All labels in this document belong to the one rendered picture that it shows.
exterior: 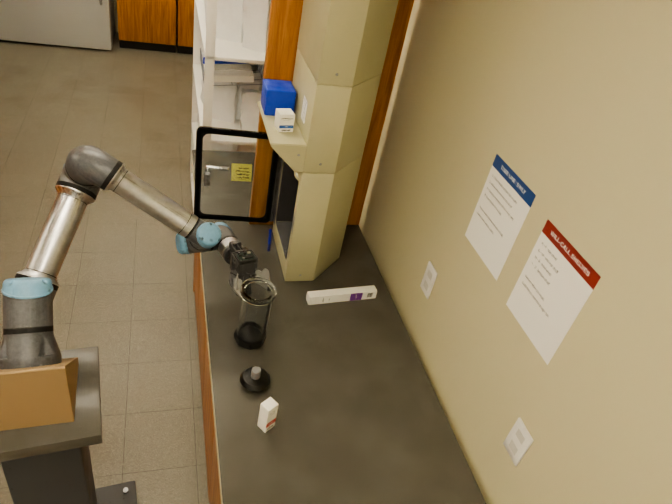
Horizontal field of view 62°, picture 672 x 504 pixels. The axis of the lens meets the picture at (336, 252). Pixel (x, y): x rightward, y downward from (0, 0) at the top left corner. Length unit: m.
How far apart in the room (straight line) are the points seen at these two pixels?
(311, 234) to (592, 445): 1.13
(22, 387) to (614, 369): 1.35
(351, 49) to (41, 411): 1.29
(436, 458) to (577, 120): 0.99
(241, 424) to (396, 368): 0.55
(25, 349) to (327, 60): 1.11
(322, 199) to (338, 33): 0.55
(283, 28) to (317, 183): 0.54
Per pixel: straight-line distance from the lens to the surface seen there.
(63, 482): 1.95
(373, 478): 1.63
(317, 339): 1.91
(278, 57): 2.06
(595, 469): 1.37
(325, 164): 1.84
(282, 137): 1.81
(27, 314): 1.62
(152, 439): 2.78
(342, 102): 1.75
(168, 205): 1.72
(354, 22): 1.68
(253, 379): 1.72
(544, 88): 1.46
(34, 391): 1.60
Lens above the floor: 2.30
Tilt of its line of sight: 36 degrees down
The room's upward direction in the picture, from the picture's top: 13 degrees clockwise
